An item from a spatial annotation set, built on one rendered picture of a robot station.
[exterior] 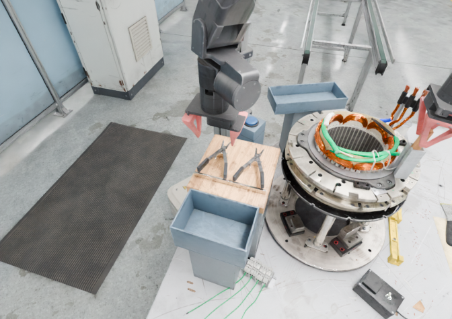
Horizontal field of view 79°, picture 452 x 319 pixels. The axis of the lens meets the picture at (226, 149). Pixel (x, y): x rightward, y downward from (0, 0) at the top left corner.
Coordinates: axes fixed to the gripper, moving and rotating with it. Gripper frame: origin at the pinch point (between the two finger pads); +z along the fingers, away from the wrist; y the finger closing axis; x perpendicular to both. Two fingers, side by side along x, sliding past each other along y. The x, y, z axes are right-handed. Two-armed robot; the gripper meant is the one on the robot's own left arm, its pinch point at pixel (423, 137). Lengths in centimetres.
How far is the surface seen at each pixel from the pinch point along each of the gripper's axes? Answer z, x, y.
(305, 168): 13.8, 19.4, -5.3
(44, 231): 135, 148, -6
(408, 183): 11.3, -3.1, -1.3
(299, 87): 15.3, 27.6, 37.0
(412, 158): 4.8, -0.5, -1.0
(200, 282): 49, 35, -26
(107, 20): 52, 191, 129
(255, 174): 18.1, 29.9, -8.6
